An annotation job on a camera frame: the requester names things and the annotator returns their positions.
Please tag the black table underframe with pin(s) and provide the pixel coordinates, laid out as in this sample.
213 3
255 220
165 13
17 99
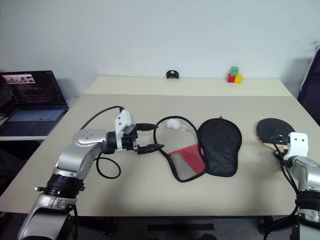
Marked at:
180 227

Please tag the yellow cube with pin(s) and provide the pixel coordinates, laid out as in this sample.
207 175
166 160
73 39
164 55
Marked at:
239 79

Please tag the white table tennis ball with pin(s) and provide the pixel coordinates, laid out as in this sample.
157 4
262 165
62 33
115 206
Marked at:
177 124

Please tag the dark rounded shape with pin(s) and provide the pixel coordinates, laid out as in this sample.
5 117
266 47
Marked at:
208 237

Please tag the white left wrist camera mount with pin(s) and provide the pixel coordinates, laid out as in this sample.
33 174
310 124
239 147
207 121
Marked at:
123 120

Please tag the red cube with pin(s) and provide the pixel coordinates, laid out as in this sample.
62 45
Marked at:
231 78

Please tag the green cube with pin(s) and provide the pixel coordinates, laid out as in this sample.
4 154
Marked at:
234 71

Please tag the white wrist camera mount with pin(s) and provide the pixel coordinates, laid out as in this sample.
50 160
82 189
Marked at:
298 143
123 120

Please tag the small black plastic object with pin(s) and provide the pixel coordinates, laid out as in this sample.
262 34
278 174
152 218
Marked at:
172 74

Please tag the open dark laptop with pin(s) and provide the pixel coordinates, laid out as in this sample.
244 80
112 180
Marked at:
32 115

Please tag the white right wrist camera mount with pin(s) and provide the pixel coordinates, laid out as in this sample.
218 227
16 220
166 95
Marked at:
298 143

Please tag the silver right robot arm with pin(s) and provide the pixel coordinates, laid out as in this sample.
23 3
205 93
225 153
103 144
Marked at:
308 175

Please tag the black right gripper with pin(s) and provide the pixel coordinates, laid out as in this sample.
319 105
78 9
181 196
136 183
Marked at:
278 153

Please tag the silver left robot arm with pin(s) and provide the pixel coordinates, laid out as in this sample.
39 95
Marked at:
80 152

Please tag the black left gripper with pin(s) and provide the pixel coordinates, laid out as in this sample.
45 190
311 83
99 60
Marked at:
129 142

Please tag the black table tennis paddle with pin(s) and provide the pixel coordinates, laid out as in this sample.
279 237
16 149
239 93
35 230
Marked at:
272 127

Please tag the black red mesh paddle case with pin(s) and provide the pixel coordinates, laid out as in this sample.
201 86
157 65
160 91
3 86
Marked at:
220 145

